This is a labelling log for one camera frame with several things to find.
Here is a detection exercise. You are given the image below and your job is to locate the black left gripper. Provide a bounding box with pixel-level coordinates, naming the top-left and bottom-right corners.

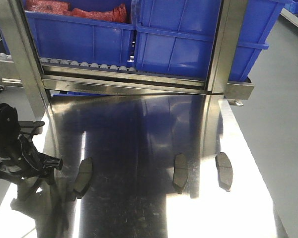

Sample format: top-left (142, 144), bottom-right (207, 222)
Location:
top-left (0, 103), bottom-right (63, 198)

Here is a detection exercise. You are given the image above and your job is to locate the grey brake pad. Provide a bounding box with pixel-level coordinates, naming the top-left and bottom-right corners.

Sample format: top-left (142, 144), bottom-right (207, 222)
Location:
top-left (172, 154), bottom-right (189, 194)
top-left (73, 157), bottom-right (93, 199)
top-left (215, 152), bottom-right (233, 191)

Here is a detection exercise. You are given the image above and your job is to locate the left blue plastic bin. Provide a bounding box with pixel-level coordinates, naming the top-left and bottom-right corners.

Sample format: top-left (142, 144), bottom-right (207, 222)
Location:
top-left (21, 0), bottom-right (137, 68)

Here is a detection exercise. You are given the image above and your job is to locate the blue plastic bin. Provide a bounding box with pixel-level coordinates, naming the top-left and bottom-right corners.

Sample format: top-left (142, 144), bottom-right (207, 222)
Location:
top-left (21, 0), bottom-right (137, 68)
top-left (135, 0), bottom-right (287, 82)

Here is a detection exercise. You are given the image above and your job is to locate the red plastic bag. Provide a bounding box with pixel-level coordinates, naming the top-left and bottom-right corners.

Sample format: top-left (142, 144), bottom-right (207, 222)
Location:
top-left (25, 0), bottom-right (128, 23)

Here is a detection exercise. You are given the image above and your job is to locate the right blue plastic bin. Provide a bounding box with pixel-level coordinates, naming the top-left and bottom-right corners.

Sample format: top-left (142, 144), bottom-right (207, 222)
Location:
top-left (135, 0), bottom-right (287, 82)

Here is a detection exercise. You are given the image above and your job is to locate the steel roller rack frame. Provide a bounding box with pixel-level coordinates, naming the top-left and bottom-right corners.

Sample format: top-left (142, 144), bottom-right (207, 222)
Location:
top-left (0, 0), bottom-right (254, 119)

